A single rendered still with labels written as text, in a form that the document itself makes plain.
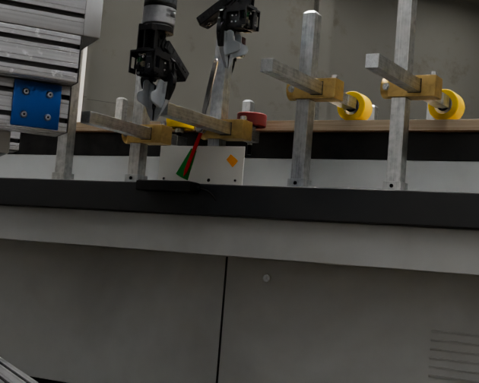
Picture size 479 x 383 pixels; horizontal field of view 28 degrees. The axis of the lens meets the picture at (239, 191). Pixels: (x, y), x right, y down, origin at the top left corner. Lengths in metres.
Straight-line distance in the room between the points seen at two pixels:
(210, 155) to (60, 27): 0.77
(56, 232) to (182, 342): 0.48
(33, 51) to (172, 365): 1.25
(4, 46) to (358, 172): 1.09
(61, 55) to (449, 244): 0.96
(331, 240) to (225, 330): 0.51
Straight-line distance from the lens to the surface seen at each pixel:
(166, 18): 2.19
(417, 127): 2.45
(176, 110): 2.24
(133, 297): 2.85
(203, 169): 2.47
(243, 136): 2.43
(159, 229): 2.56
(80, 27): 1.83
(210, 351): 2.70
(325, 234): 2.32
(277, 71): 2.14
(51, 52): 1.81
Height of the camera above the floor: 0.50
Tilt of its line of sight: 4 degrees up
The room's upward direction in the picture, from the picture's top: 5 degrees clockwise
